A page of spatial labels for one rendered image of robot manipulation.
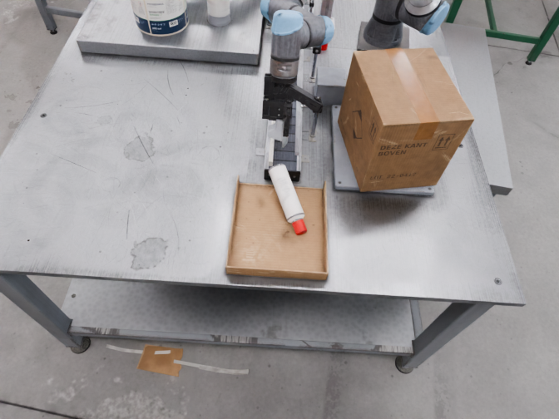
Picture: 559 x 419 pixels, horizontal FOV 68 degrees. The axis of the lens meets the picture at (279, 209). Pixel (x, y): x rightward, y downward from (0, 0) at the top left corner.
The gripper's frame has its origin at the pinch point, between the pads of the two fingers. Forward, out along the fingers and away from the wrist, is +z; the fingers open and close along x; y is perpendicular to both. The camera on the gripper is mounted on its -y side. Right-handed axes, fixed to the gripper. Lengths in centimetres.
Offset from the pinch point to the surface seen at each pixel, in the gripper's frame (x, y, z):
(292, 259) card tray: 28.2, -3.7, 20.0
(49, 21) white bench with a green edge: -196, 165, 16
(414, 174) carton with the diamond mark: 6.7, -37.6, 3.7
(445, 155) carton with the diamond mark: 8.1, -43.9, -3.8
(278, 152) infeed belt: -1.9, 1.9, 4.1
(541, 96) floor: -174, -178, 34
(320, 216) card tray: 14.6, -11.4, 15.0
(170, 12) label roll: -52, 44, -23
